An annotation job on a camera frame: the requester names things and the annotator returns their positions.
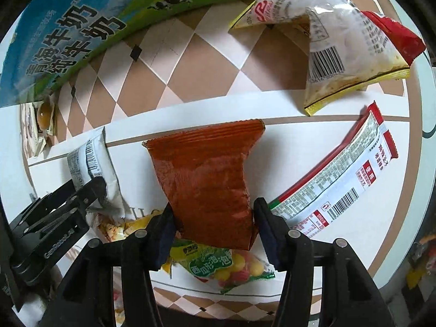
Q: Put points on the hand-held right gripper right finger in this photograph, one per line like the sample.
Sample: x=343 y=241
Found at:
x=269 y=236

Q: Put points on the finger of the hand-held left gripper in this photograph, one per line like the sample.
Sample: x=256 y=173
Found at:
x=93 y=192
x=51 y=202

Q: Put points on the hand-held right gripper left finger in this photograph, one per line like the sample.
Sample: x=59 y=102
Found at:
x=165 y=233

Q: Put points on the white barcode snack packet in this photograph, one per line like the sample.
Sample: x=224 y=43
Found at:
x=90 y=156

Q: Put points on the red-brown snack packet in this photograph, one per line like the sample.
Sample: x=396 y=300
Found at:
x=207 y=184

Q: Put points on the egg yolk snack packet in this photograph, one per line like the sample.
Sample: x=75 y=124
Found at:
x=42 y=115

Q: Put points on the blue green cardboard box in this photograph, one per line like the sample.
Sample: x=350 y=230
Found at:
x=85 y=24

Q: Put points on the green candy packet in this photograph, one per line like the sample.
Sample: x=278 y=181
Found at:
x=218 y=265

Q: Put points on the long white red snack packet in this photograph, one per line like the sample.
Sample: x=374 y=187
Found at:
x=340 y=190

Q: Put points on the diamond pattern tablecloth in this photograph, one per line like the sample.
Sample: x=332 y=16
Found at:
x=211 y=61

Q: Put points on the white yellow-edged snack packet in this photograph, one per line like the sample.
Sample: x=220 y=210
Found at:
x=327 y=37

